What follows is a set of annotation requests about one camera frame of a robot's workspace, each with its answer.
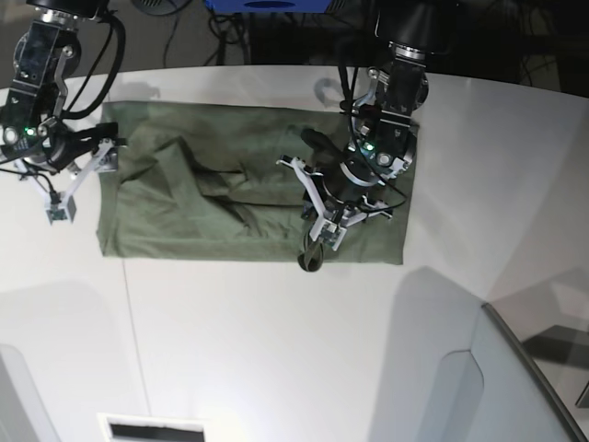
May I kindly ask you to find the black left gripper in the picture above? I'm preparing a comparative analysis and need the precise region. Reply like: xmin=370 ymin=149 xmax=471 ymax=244
xmin=301 ymin=128 xmax=382 ymax=221

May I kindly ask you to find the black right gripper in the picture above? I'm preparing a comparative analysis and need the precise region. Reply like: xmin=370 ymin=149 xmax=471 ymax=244
xmin=43 ymin=122 xmax=121 ymax=173

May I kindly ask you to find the green t-shirt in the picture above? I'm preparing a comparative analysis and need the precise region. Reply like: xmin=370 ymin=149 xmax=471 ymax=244
xmin=95 ymin=99 xmax=421 ymax=273

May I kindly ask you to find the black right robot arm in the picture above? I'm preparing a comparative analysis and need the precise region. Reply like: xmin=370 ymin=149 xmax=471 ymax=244
xmin=1 ymin=1 xmax=126 ymax=173

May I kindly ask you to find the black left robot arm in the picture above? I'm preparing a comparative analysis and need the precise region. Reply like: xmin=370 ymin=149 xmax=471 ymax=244
xmin=301 ymin=1 xmax=460 ymax=221

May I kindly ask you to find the blue box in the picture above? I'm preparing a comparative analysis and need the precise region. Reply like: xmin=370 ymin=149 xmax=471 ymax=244
xmin=205 ymin=0 xmax=345 ymax=14

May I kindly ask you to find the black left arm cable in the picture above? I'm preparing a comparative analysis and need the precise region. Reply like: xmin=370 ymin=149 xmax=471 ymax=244
xmin=338 ymin=59 xmax=364 ymax=148

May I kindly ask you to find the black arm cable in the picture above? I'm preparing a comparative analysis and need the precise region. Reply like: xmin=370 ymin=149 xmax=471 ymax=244
xmin=59 ymin=8 xmax=128 ymax=121
xmin=338 ymin=59 xmax=364 ymax=148

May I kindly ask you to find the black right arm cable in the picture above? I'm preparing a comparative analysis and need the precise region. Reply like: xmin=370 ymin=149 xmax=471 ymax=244
xmin=59 ymin=8 xmax=128 ymax=121

